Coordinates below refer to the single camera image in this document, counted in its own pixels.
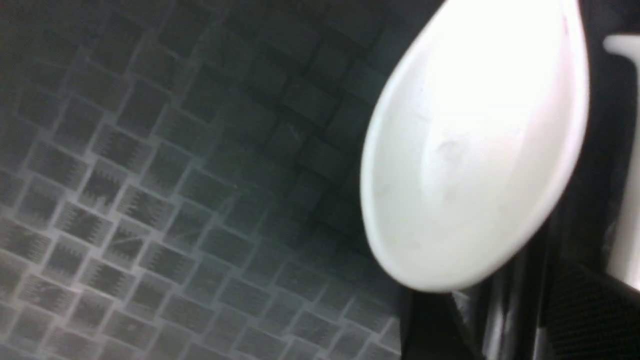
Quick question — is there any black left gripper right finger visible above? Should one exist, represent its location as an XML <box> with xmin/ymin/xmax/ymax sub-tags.
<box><xmin>537</xmin><ymin>260</ymin><xmax>640</xmax><ymax>360</ymax></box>

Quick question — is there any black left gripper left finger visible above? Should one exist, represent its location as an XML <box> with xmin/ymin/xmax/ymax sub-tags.
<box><xmin>400</xmin><ymin>288</ymin><xmax>483</xmax><ymax>360</ymax></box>

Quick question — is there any white spoon middle left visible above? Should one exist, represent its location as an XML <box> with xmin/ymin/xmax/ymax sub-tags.
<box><xmin>359</xmin><ymin>0</ymin><xmax>590</xmax><ymax>293</ymax></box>

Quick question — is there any black plastic tray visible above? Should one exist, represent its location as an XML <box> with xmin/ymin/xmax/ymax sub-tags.
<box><xmin>0</xmin><ymin>0</ymin><xmax>640</xmax><ymax>360</ymax></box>

